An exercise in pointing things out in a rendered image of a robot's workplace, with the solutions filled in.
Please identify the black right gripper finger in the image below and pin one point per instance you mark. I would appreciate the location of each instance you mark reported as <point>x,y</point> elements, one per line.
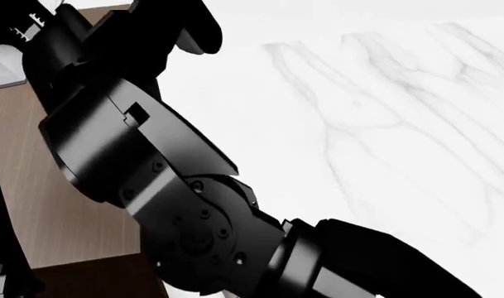
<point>24,7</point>
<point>3,34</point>

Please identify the white book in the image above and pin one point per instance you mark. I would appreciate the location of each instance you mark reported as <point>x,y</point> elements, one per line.
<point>1,69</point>

